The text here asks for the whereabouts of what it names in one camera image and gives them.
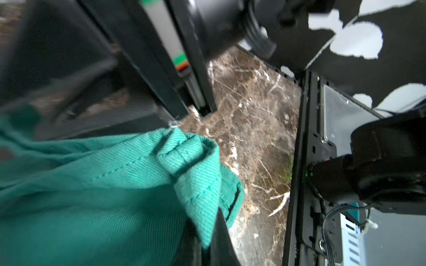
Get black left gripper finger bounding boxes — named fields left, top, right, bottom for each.
left=203, top=208, right=241, bottom=266

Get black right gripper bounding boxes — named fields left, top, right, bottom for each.
left=1, top=1, right=216, bottom=140

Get green long pants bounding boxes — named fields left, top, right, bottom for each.
left=1, top=107, right=244, bottom=266

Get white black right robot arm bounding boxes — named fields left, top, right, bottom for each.
left=1, top=1, right=426, bottom=215

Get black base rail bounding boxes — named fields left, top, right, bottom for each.
left=282, top=69, right=383, bottom=266

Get white slotted cable duct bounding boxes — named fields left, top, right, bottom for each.
left=340, top=214, right=366, bottom=266

